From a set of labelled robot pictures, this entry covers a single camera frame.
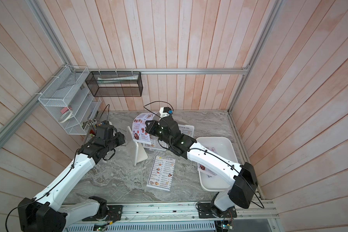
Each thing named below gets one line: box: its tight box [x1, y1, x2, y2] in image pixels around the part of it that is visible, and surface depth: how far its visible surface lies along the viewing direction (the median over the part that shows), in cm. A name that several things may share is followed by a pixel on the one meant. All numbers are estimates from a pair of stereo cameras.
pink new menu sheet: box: [131, 111, 159, 145], surface depth 74 cm
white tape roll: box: [58, 110, 73, 124], surface depth 82 cm
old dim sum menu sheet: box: [146, 155, 176, 192], surface depth 89 cm
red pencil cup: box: [89, 129, 96, 137], surface depth 95 cm
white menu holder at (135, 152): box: [125, 126, 148, 166], surface depth 85 cm
